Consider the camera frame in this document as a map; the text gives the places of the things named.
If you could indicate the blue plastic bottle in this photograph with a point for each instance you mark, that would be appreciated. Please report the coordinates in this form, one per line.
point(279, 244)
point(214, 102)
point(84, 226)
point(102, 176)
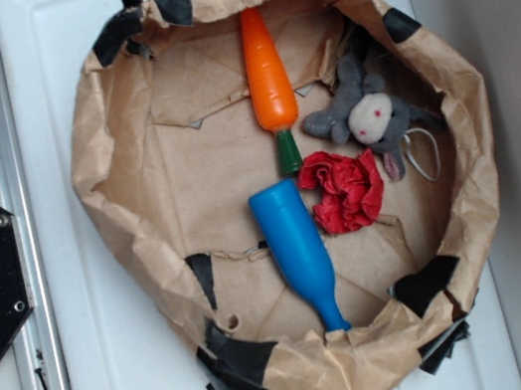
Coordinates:
point(298, 249)

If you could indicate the red crumpled paper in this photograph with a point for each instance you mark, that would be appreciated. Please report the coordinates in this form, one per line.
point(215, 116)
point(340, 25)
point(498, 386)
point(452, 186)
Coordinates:
point(351, 188)

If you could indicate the orange toy carrot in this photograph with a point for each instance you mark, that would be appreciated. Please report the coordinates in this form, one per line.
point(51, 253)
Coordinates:
point(274, 100)

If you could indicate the brown paper bag bowl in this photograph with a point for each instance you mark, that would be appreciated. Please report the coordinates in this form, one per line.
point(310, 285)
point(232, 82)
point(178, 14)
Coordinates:
point(167, 152)

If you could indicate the grey plush donkey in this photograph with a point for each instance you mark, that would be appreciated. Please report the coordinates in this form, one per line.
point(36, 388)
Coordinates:
point(361, 109)

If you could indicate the white tray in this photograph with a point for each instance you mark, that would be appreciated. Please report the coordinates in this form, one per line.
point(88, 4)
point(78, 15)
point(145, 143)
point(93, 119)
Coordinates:
point(113, 337)

